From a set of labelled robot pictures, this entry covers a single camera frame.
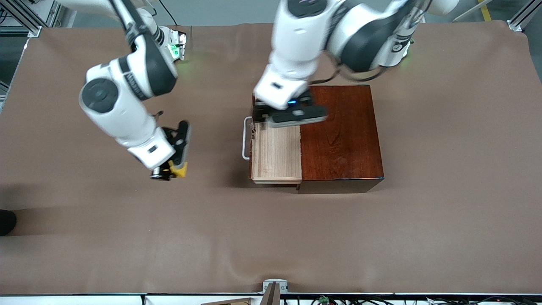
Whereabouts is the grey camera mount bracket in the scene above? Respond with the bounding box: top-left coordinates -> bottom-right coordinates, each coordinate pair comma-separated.
262,278 -> 289,305

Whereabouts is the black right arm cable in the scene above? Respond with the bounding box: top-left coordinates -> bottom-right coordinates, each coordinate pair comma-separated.
108,0 -> 142,48

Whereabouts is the brown table cloth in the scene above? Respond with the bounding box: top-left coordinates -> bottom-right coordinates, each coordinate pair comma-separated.
0,21 -> 542,295

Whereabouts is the light wood drawer white handle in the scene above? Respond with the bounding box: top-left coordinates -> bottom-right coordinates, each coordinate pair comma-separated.
242,116 -> 303,185

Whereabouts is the aluminium frame profile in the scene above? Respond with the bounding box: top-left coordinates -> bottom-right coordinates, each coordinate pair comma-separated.
0,0 -> 77,38
507,0 -> 542,32

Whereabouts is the black rounded object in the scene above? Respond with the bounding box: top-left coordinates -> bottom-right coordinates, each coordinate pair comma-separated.
0,209 -> 17,237

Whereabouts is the brown cardboard piece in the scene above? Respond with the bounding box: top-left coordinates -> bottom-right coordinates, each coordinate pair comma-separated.
201,298 -> 252,305

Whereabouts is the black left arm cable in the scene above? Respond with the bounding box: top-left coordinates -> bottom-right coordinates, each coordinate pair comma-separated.
310,59 -> 388,84

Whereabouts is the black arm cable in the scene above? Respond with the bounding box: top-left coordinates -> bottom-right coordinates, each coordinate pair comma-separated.
108,0 -> 142,48
310,59 -> 388,84

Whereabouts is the dark red wooden cabinet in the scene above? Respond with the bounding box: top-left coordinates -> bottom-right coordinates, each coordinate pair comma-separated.
296,85 -> 385,194

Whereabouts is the black right base cable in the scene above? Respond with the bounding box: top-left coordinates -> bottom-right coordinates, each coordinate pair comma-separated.
158,0 -> 179,27

